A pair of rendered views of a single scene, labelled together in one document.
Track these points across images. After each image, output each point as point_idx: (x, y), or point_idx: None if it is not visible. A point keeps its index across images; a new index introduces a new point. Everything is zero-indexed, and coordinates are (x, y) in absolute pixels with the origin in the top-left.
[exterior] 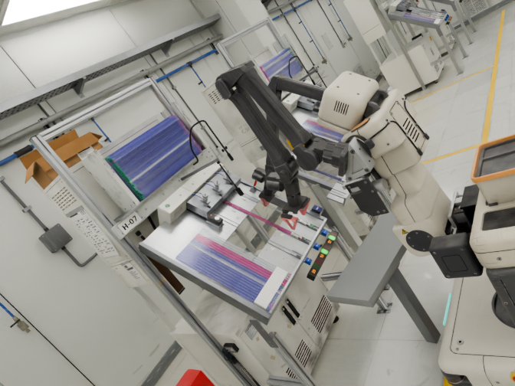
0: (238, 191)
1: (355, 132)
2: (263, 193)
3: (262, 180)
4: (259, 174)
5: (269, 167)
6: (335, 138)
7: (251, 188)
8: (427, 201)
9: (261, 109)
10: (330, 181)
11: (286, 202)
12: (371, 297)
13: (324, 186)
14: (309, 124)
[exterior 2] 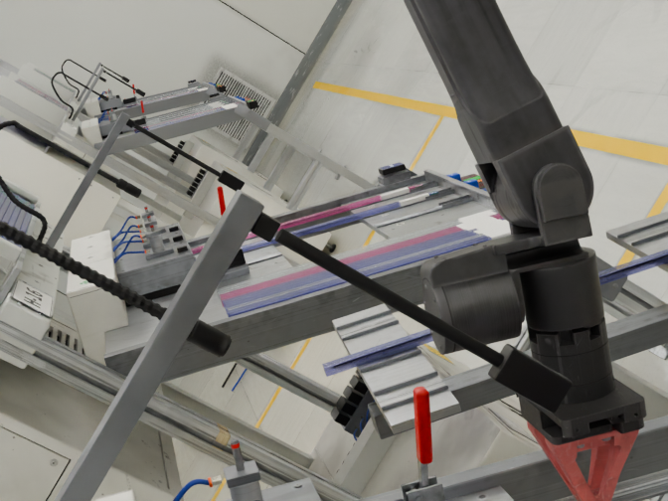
0: (530, 378)
1: None
2: (565, 403)
3: (522, 302)
4: (479, 275)
5: (534, 156)
6: (400, 261)
7: (417, 492)
8: None
9: (19, 330)
10: (489, 462)
11: (648, 433)
12: None
13: (626, 342)
14: (252, 293)
